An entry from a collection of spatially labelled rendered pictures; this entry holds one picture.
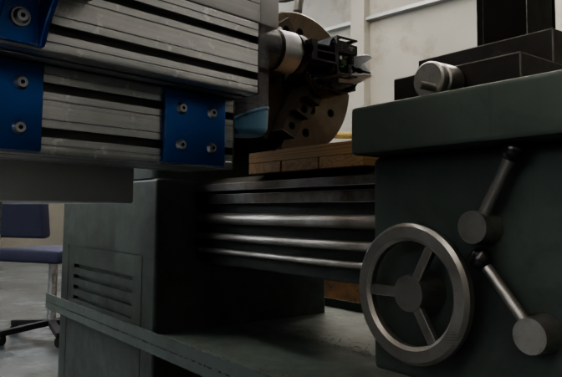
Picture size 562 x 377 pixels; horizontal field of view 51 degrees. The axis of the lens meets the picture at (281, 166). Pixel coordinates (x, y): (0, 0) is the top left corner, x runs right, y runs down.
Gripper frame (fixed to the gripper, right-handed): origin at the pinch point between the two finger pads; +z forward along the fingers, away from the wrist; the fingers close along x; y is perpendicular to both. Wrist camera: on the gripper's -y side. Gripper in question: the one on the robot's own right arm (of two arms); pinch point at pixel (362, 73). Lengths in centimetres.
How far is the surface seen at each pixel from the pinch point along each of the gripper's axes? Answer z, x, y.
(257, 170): -21.2, -20.4, -6.4
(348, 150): -21.2, -18.6, 17.6
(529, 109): -33, -18, 54
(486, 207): -31, -28, 48
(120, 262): -29, -40, -49
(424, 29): 680, 273, -523
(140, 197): -29, -25, -39
